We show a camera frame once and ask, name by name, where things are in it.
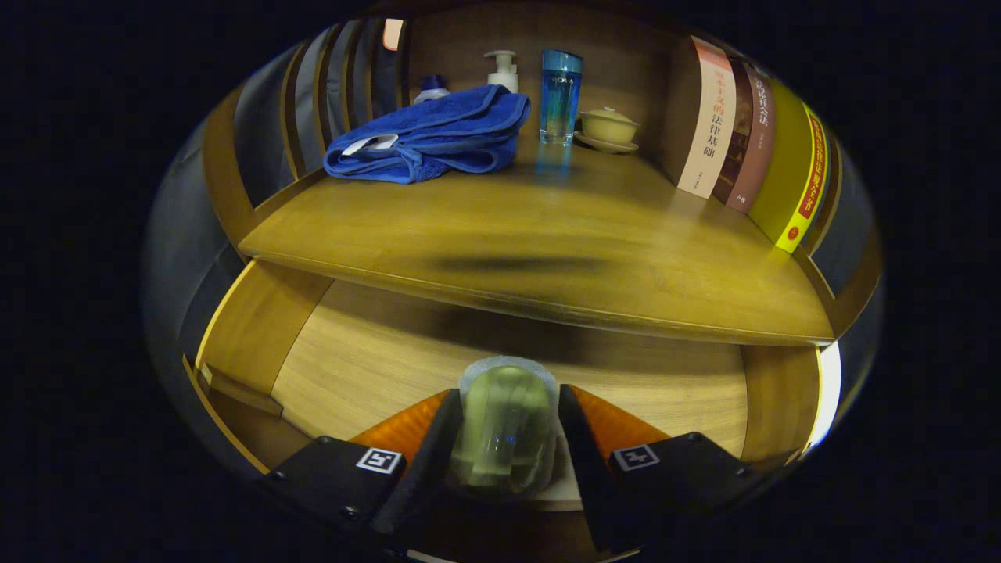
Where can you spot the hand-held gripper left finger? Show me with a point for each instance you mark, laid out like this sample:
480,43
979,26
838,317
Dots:
426,461

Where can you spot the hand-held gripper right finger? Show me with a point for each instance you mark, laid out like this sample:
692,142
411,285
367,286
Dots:
583,469

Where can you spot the pale green scrubbing brush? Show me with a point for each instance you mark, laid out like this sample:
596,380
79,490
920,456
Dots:
504,422

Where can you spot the wooden drawer with black knob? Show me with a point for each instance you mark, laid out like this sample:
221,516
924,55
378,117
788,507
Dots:
391,352

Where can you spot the wooden countertop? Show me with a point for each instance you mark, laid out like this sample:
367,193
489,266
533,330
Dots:
547,227

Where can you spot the blue folded towel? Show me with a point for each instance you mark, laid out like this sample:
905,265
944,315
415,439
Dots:
438,129

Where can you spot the yellow lidded tea cup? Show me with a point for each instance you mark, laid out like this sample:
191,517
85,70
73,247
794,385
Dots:
606,125

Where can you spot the yellow book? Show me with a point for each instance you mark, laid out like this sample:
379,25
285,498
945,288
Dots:
790,180

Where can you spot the brown book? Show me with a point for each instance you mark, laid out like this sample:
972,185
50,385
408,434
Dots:
755,148

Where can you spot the beige book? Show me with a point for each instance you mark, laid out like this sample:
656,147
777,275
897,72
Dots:
708,125

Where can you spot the blue glass tumbler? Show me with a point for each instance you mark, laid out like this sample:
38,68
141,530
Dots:
560,102

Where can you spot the small blue-capped bottle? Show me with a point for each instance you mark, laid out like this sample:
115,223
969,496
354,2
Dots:
432,86

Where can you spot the white pump bottle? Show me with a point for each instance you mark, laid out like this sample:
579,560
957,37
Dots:
504,74

